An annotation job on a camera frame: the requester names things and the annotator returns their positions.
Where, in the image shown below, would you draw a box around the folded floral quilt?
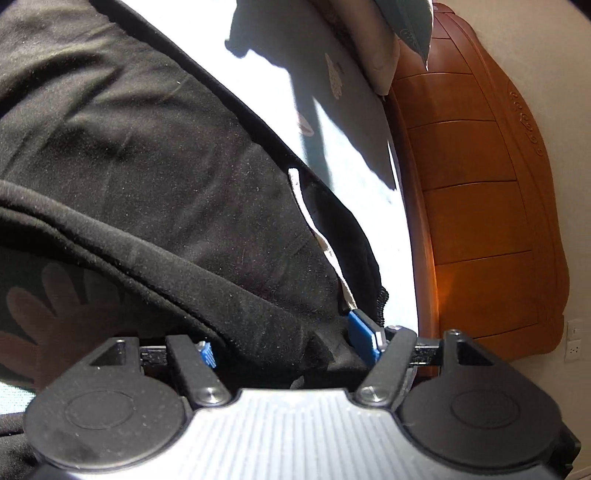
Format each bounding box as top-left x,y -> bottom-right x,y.
305,0 -> 402,97

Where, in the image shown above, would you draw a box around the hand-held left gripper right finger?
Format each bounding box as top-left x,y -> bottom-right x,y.
347,309 -> 490,408

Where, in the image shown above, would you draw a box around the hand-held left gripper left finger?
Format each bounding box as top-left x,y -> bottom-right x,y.
88,334 -> 232,407

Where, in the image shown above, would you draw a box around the black drawstring pants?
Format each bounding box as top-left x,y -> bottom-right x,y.
0,0 -> 389,480

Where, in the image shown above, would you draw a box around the light blue pillow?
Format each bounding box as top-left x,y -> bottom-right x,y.
374,0 -> 435,72

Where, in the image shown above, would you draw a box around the white wall socket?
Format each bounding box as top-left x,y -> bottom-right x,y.
567,319 -> 585,361

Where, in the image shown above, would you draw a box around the wooden headboard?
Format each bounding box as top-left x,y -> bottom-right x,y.
383,2 -> 573,379

